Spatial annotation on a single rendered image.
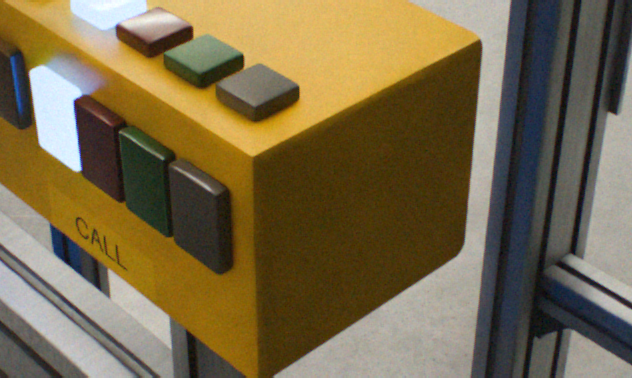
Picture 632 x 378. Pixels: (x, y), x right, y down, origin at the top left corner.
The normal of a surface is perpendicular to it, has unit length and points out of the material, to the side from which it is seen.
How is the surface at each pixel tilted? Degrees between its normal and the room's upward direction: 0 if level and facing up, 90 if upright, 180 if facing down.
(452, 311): 0
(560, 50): 90
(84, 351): 0
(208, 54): 0
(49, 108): 90
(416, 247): 90
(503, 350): 90
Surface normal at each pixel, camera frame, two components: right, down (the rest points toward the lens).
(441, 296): 0.01, -0.81
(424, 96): 0.70, 0.43
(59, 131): -0.72, 0.41
